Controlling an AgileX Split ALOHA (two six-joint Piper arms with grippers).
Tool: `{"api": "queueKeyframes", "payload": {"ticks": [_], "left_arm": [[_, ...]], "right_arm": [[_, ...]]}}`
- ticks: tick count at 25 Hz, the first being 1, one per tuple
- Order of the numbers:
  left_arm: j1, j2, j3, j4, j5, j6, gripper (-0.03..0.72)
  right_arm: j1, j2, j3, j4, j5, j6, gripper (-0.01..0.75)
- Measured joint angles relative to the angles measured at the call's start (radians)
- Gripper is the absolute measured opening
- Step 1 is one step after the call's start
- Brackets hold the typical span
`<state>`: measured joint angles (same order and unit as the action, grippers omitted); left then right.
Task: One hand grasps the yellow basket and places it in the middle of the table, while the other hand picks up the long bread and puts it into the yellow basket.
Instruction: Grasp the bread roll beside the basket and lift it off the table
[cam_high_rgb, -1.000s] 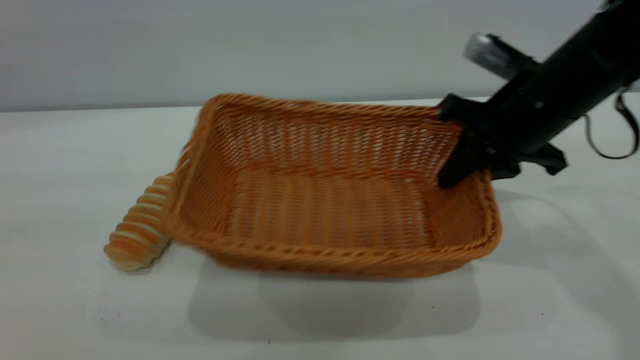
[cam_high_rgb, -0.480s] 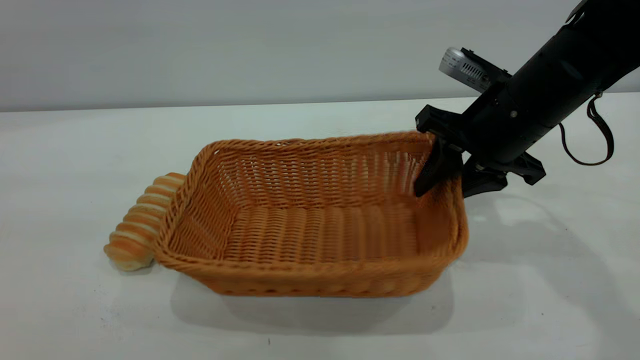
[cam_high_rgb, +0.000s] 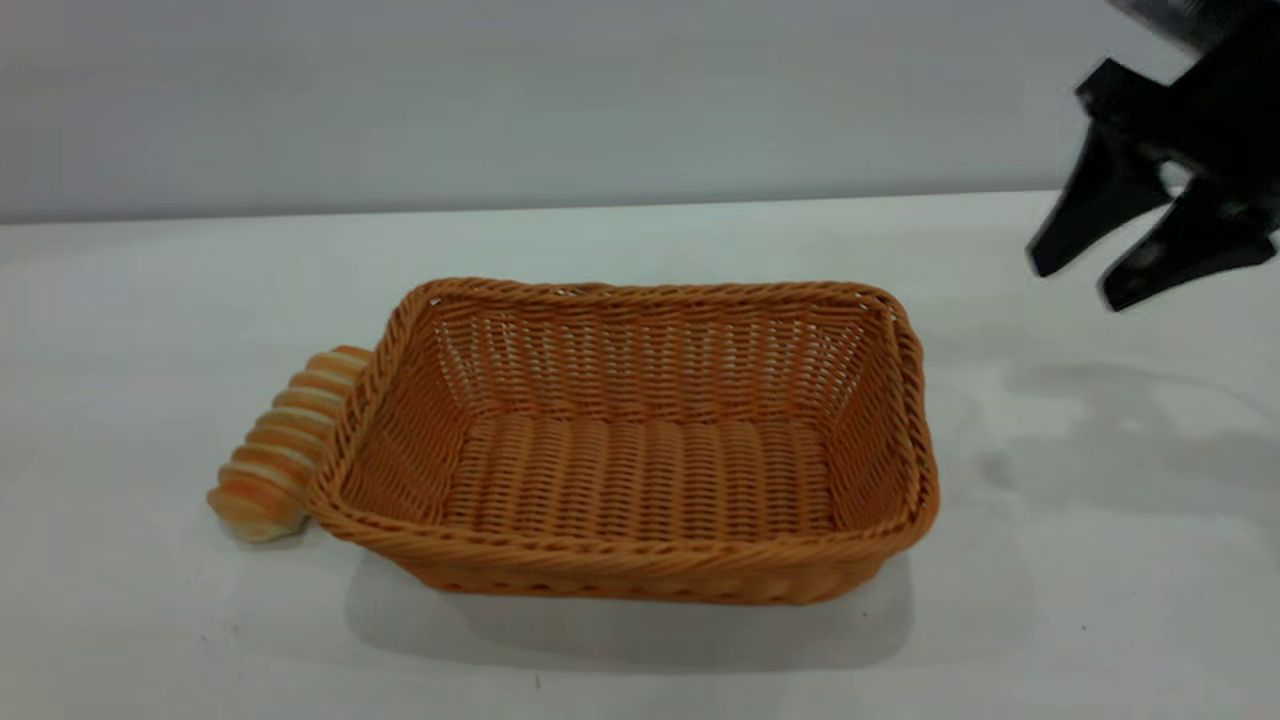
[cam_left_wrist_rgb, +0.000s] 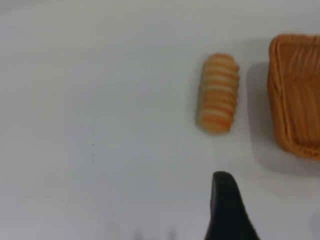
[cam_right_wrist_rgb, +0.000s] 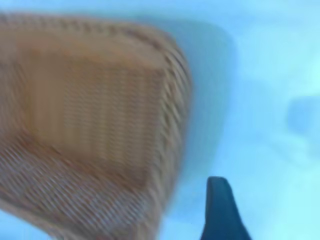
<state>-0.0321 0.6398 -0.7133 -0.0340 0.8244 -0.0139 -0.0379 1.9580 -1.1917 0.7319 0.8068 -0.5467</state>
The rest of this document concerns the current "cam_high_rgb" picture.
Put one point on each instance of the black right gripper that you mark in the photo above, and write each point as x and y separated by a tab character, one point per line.
1215	90

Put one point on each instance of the orange woven wicker basket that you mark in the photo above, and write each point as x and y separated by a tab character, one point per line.
640	480

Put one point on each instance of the striped long bread roll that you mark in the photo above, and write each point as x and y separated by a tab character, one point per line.
275	460

